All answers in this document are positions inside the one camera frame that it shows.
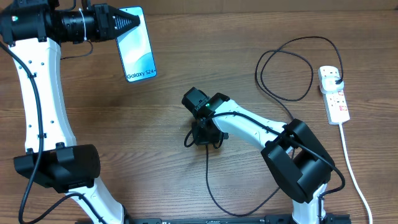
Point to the blue Galaxy smartphone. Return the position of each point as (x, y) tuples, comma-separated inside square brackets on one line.
[(135, 50)]

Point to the white charger plug adapter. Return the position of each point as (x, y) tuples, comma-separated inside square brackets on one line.
[(329, 85)]

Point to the white power strip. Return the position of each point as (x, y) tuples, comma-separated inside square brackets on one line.
[(335, 103)]

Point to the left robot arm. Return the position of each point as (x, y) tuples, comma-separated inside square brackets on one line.
[(32, 33)]

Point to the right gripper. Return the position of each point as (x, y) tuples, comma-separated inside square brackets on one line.
[(203, 139)]

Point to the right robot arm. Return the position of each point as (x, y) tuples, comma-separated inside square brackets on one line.
[(298, 162)]

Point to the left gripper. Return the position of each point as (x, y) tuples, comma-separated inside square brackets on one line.
[(104, 16)]

